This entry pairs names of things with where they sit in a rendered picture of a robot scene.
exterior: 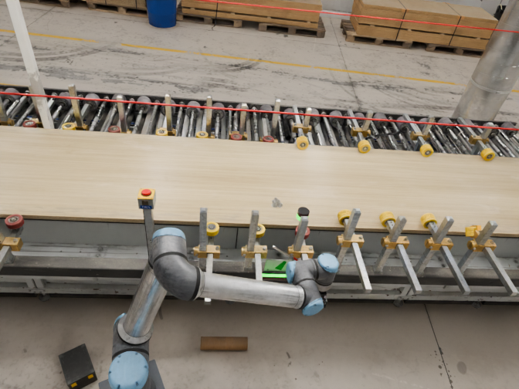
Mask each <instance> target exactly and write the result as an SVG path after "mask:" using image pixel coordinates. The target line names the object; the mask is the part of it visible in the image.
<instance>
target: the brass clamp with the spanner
mask: <svg viewBox="0 0 519 389"><path fill-rule="evenodd" d="M310 247H313V246H312V245H302V247H301V250H300V251H294V249H293V245H292V246H289V247H287V253H288V254H291V253H292V254H293V256H294V257H295V258H301V254H302V253H303V254H307V256H308V258H309V259H312V258H313V254H314V249H313V250H309V248H310Z"/></svg>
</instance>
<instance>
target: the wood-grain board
mask: <svg viewBox="0 0 519 389"><path fill-rule="evenodd" d="M140 188H153V189H155V194H156V202H155V206H154V209H153V216H154V223H155V224H175V225H199V217H200V208H207V209H208V211H207V222H215V223H217V224H218V225H219V226H236V227H249V225H250V219H251V213H252V210H257V211H259V221H258V224H261V225H263V226H264V228H296V227H297V226H299V222H300V221H299V220H297V211H298V208H300V207H305V208H308V209H309V211H310V214H309V216H308V220H309V222H308V225H307V227H308V228H309V229H317V230H337V231H344V230H345V228H344V225H341V224H340V222H339V220H338V212H339V211H341V210H344V209H347V210H350V211H352V209H353V208H360V211H361V216H360V218H359V220H358V223H357V226H356V228H355V231H358V232H389V230H388V229H387V227H384V226H383V225H382V223H381V221H380V218H379V216H380V214H381V213H383V212H385V211H391V212H392V213H393V215H394V216H395V220H396V219H397V217H398V216H405V218H406V220H407V222H406V223H405V226H404V228H403V230H402V232H401V233H419V234H432V233H431V232H430V230H429V229H428V228H424V227H423V225H422V223H421V221H420V218H421V217H422V216H423V215H424V214H426V213H432V214H434V216H435V218H436V220H437V225H436V226H437V228H439V226H440V225H441V223H442V221H443V219H444V218H445V217H446V216H452V217H453V220H454V223H453V225H452V226H451V228H450V229H449V231H448V232H447V235H466V231H465V227H470V226H472V225H481V230H483V228H484V226H485V225H486V224H487V223H488V221H495V222H496V223H497V224H498V226H497V228H496V229H495V230H494V232H493V234H492V235H491V236H500V237H519V158H515V157H494V158H493V159H492V160H490V161H485V160H484V159H483V158H482V156H479V155H466V154H442V153H433V154H432V155H431V156H429V157H423V155H422V154H421V152H417V151H393V150H380V149H371V150H370V151H369V152H368V153H365V154H363V153H361V152H360V150H359V148H355V147H331V146H318V145H308V147H307V148H306V149H304V150H301V149H299V148H298V147H297V144H282V143H269V142H256V141H244V140H220V139H207V138H194V137H170V136H158V135H144V134H120V133H108V132H95V131H82V130H58V129H44V128H33V127H9V126H0V218H7V217H8V216H10V215H14V214H18V215H21V216H22V217H23V218H32V219H52V220H74V221H94V222H133V223H144V213H143V209H139V208H138V202H137V196H138V193H139V190H140ZM274 198H278V199H279V200H280V202H281V203H283V206H282V207H281V208H279V207H277V208H274V207H272V206H271V204H272V203H273V202H272V200H273V199H274Z"/></svg>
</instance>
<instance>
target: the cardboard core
mask: <svg viewBox="0 0 519 389"><path fill-rule="evenodd" d="M247 348H248V337H201V346H200V350H247Z"/></svg>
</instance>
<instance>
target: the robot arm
mask: <svg viewBox="0 0 519 389"><path fill-rule="evenodd" d="M338 266H339V262H338V260H337V259H336V257H334V256H333V255H332V254H329V253H323V254H321V255H319V257H318V259H306V260H299V261H296V260H295V261H292V262H288V263H287V267H286V275H287V281H288V283H290V284H292V283H293V285H288V284H283V283H278V282H268V281H263V280H257V279H247V278H242V277H236V276H227V275H221V274H216V273H210V272H202V271H201V269H200V268H199V267H198V266H192V265H190V264H189V263H188V256H187V248H186V238H185V234H184V233H183V232H182V231H181V230H180V229H177V228H162V229H159V230H157V231H156V232H155V233H154V234H153V237H152V249H151V252H150V255H149V256H148V262H147V265H146V266H145V269H144V272H143V275H142V277H141V280H140V282H139V284H138V287H137V290H136V293H135V294H134V298H133V300H132V303H131V306H130V308H129V310H128V313H127V314H126V313H123V314H122V315H120V316H119V317H118V318H117V319H116V320H115V323H114V335H113V349H112V363H111V365H110V368H109V372H108V380H109V384H110V386H111V389H157V388H156V385H155V382H154V381H153V380H152V379H151V378H150V374H149V340H150V339H151V336H152V333H153V331H154V325H153V321H154V318H155V317H156V314H157V312H158V310H159V308H160V306H161V303H162V301H163V299H164V297H165V295H166V292H167V291H168V292H169V293H170V294H172V295H173V296H175V297H177V298H179V299H183V300H187V301H194V300H195V299H196V298H197V297H202V298H208V299H221V300H228V301H235V302H242V303H255V304H262V305H269V306H282V307H289V308H294V309H297V310H302V314H303V315H305V316H312V315H314V314H316V313H319V312H320V311H321V310H322V309H323V307H324V308H325V306H326V305H327V297H326V295H327V293H326V291H328V290H329V289H330V287H331V285H332V282H333V281H334V277H335V275H336V272H337V271H338ZM325 303H326V304H325Z"/></svg>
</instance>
